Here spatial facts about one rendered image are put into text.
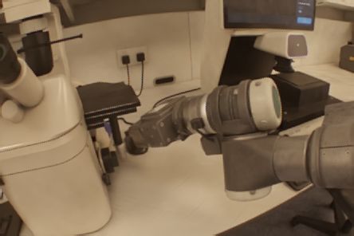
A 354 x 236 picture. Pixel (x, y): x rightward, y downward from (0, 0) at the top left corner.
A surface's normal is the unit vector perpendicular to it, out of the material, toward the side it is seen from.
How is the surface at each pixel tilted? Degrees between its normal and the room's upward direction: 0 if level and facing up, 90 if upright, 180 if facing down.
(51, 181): 91
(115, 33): 90
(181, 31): 90
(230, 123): 73
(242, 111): 79
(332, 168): 83
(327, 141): 42
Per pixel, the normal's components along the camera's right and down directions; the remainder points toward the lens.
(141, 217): -0.07, -0.89
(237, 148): -0.75, 0.04
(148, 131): -0.52, 0.41
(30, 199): 0.34, 0.42
